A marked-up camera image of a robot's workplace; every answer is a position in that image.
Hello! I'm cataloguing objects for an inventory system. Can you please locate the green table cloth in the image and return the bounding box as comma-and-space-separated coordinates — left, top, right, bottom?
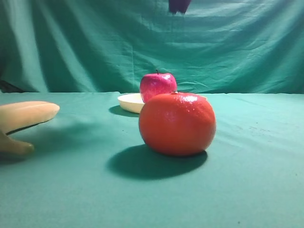
0, 92, 304, 228

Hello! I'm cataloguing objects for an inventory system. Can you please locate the yellow banana bunch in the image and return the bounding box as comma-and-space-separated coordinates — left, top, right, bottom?
0, 101, 60, 155

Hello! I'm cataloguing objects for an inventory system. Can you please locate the green backdrop cloth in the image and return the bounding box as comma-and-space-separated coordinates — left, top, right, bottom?
0, 0, 304, 94

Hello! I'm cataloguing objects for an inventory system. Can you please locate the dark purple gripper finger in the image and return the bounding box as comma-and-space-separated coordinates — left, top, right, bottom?
169, 0, 191, 14

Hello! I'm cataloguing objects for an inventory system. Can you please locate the red pink apple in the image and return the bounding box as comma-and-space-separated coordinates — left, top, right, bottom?
140, 70, 177, 103

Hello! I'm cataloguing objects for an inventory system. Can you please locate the red orange fruit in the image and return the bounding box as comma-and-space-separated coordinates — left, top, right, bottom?
139, 92, 216, 156

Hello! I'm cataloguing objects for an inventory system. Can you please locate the pale yellow plate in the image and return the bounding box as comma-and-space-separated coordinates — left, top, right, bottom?
117, 93, 207, 114

